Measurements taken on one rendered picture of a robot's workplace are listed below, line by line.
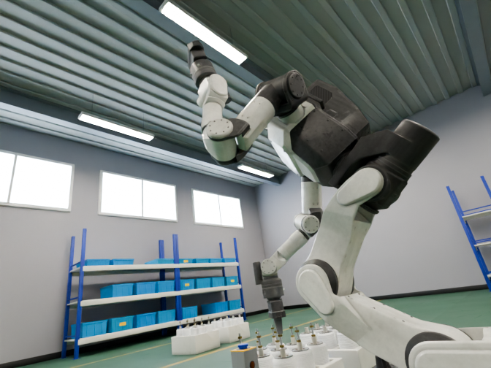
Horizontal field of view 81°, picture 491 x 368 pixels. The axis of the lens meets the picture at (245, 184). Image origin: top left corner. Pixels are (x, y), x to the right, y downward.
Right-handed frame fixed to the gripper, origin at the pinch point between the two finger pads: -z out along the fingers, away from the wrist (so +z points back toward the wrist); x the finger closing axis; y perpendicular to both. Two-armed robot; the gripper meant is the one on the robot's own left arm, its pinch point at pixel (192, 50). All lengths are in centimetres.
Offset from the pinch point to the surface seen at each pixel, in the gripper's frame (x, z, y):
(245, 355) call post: 43, 106, -14
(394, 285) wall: 543, 159, 427
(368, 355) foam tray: 82, 134, 50
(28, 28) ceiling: 187, -314, -110
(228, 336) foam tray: 322, 104, 15
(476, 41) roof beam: 145, -130, 501
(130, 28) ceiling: 180, -288, 8
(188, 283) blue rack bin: 563, -13, 1
